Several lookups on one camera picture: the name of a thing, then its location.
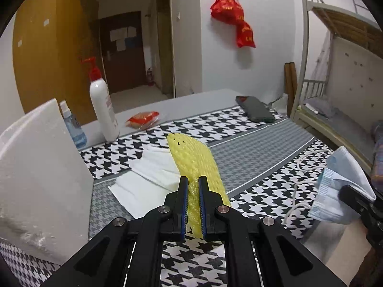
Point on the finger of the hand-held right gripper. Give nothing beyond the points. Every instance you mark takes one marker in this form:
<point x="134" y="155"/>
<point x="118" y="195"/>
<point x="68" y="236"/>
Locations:
<point x="357" y="200"/>

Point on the dark brown entrance door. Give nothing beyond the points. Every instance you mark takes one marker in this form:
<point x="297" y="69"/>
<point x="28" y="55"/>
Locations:
<point x="125" y="71"/>

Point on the red snack packet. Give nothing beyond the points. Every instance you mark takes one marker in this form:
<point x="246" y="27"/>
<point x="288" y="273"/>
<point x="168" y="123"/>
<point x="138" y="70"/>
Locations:
<point x="142" y="119"/>

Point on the blue paper notice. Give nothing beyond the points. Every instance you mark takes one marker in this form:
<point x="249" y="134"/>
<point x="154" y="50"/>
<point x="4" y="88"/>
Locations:
<point x="130" y="42"/>

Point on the wooden side door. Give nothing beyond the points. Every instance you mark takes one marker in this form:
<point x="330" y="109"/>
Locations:
<point x="166" y="50"/>

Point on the white plastic bag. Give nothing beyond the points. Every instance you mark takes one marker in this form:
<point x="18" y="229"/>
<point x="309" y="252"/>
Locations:
<point x="281" y="103"/>

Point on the blue face mask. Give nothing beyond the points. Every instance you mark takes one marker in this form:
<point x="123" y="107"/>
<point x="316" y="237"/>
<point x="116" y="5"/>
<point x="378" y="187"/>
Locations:
<point x="332" y="185"/>

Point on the yellow foam net sleeve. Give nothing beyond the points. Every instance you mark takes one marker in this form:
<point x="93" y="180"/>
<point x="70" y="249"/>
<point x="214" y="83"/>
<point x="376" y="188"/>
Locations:
<point x="191" y="155"/>

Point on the wooden wardrobe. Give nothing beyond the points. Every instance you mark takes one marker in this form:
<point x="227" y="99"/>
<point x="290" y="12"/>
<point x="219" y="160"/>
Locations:
<point x="45" y="50"/>

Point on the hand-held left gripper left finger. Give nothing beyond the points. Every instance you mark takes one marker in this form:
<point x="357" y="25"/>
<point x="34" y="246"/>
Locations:
<point x="182" y="209"/>

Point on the folded wooden boards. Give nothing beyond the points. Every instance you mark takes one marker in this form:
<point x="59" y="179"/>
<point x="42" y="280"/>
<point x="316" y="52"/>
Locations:
<point x="290" y="80"/>

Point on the metal bunk bed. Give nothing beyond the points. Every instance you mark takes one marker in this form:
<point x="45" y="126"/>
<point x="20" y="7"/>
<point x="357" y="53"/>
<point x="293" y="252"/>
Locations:
<point x="344" y="21"/>

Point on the dark grey pouch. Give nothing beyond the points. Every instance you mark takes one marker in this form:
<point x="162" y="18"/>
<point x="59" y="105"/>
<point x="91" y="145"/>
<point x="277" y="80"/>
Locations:
<point x="254" y="107"/>

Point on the small blue spray bottle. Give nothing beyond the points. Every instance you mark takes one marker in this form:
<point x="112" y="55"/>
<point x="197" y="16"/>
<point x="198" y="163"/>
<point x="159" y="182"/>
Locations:
<point x="73" y="128"/>

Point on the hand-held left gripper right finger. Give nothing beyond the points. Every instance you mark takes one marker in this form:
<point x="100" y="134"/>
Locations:
<point x="204" y="209"/>

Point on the red printed shopping bag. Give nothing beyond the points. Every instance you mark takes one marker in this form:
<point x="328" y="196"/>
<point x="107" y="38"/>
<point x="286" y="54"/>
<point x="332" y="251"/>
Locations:
<point x="226" y="7"/>
<point x="247" y="36"/>

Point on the grey bedding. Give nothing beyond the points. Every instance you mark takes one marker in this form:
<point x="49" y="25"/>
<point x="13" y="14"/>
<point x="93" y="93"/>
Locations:
<point x="344" y="119"/>

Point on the red fire extinguisher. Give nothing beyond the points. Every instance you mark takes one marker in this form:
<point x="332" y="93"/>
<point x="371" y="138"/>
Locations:
<point x="149" y="77"/>

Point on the narrow white paper notice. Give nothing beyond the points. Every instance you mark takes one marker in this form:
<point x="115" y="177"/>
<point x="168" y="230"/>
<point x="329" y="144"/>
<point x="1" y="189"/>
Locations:
<point x="131" y="32"/>

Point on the white foam box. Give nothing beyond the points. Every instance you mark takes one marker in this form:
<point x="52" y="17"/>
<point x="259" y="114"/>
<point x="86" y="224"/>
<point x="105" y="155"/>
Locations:
<point x="39" y="170"/>

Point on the white lotion pump bottle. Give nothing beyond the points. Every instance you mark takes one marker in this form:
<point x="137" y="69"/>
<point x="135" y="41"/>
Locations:
<point x="103" y="107"/>

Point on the small white paper notice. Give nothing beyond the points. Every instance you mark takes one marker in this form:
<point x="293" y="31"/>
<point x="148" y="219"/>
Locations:
<point x="121" y="45"/>

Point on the wide white paper notice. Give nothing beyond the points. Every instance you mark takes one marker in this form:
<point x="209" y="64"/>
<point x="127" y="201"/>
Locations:
<point x="118" y="35"/>

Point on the white paper tissue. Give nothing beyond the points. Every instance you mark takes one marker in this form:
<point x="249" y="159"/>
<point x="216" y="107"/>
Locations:
<point x="134" y="191"/>
<point x="155" y="164"/>

